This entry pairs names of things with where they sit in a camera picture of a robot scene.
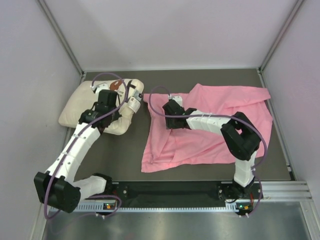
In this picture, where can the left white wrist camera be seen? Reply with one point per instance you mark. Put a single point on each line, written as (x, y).
(96, 89)

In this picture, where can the cream white pillow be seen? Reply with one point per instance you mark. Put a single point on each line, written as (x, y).
(88, 104)

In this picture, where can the left aluminium frame post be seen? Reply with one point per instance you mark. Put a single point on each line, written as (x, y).
(60, 35)

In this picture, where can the pink pillowcase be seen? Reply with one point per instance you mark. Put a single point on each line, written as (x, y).
(203, 142)

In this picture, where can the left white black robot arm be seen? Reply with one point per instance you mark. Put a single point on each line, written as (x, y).
(56, 187)

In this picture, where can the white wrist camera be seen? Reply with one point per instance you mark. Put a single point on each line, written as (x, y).
(176, 98)
(96, 89)

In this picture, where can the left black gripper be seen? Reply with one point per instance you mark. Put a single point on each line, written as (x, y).
(116, 107)

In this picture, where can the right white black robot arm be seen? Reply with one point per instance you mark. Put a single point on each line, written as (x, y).
(239, 134)

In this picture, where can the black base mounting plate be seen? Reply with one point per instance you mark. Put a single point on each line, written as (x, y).
(181, 193)

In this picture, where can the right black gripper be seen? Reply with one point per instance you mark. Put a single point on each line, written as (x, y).
(169, 124)

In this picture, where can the aluminium front rail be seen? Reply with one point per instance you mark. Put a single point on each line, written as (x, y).
(269, 190)

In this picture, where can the right aluminium frame post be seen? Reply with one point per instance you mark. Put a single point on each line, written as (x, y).
(281, 34)

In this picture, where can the grey slotted cable duct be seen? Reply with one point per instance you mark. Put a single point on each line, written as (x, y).
(110, 206)

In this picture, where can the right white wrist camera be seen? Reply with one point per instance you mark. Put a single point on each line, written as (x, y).
(176, 98)

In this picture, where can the aluminium frame post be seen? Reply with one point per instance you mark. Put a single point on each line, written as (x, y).
(60, 35)
(281, 34)

